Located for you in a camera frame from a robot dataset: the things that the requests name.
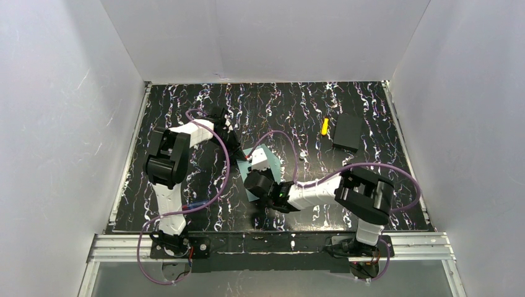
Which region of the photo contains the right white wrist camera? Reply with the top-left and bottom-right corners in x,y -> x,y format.
246,147 -> 270,171

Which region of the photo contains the teal envelope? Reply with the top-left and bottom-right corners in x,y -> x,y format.
237,145 -> 281,202

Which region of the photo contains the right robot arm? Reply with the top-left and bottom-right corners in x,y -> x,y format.
244,168 -> 394,246

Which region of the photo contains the blue red screwdriver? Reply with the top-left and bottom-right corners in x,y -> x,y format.
182,201 -> 208,211

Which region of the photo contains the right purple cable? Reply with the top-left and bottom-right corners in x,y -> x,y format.
245,130 -> 422,283

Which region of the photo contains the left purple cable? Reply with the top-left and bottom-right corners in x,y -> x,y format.
136,109 -> 232,286

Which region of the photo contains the yellow marker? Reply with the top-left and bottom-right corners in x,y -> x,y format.
321,118 -> 329,136

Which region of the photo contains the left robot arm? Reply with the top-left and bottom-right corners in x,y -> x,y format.
144,108 -> 245,236

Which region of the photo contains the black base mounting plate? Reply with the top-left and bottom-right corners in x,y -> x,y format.
148,231 -> 395,277

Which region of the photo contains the purple cable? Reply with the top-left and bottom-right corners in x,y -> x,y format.
245,130 -> 422,283
136,109 -> 232,286

